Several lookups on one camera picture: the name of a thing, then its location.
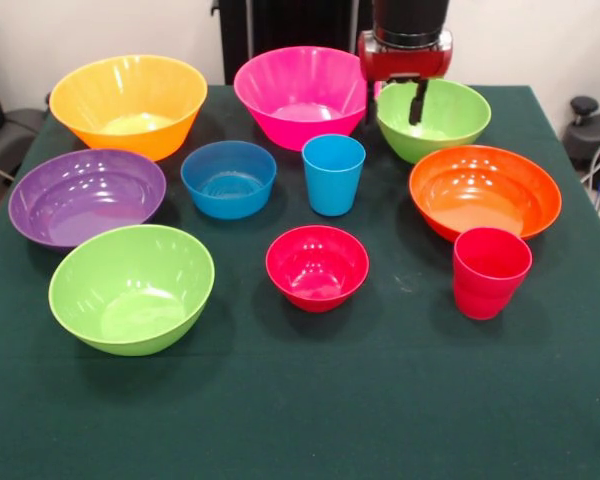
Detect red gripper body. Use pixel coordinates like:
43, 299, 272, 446
358, 30, 454, 81

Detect large pink plastic bowl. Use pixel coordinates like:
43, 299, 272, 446
233, 45, 369, 152

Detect shallow orange plastic bowl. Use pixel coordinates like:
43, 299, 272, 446
408, 144, 563, 244

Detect shallow purple plastic bowl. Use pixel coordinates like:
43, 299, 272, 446
8, 148, 168, 250

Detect red plastic cup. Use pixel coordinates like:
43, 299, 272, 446
452, 225, 534, 321

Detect large yellow-orange plastic bowl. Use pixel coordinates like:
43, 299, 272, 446
48, 54, 209, 163

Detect light green plastic bowl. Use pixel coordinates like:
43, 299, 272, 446
375, 79, 493, 165
47, 223, 216, 358

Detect dark green table cloth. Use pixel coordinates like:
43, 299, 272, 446
0, 83, 600, 480

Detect small red plastic bowl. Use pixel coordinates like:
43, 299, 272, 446
265, 224, 371, 314

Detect white cable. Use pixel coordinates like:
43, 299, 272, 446
579, 127, 600, 186

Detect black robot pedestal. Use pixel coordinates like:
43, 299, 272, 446
218, 0, 376, 86

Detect black floor stand base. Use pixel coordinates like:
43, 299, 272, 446
563, 96, 600, 174

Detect small blue plastic bowl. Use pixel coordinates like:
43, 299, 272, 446
180, 140, 278, 221

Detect blue plastic cup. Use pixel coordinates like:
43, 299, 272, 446
301, 133, 367, 218

